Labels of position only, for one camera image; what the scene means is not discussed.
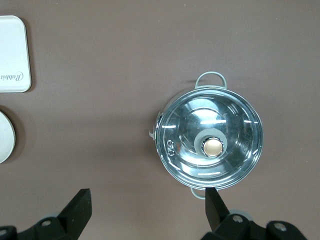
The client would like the steel pot with handles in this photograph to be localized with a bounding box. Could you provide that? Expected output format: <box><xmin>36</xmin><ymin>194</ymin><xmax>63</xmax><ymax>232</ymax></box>
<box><xmin>149</xmin><ymin>71</ymin><xmax>265</xmax><ymax>201</ymax></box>

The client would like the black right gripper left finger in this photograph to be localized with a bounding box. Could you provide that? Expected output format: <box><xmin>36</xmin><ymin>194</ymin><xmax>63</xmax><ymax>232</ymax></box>
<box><xmin>0</xmin><ymin>188</ymin><xmax>93</xmax><ymax>240</ymax></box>

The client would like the cream round plate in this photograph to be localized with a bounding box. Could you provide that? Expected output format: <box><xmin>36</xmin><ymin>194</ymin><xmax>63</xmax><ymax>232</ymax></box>
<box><xmin>0</xmin><ymin>110</ymin><xmax>17</xmax><ymax>165</ymax></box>

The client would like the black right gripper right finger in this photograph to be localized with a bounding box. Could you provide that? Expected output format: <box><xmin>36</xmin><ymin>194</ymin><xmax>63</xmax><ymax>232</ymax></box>
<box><xmin>201</xmin><ymin>187</ymin><xmax>310</xmax><ymax>240</ymax></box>

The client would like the glass pot lid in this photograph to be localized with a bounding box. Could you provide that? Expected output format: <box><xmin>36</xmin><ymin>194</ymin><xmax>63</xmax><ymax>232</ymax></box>
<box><xmin>156</xmin><ymin>87</ymin><xmax>265</xmax><ymax>189</ymax></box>

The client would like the cream rabbit print tray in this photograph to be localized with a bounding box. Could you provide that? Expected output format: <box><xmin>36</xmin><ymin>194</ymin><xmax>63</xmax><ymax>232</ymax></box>
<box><xmin>0</xmin><ymin>15</ymin><xmax>33</xmax><ymax>94</ymax></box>

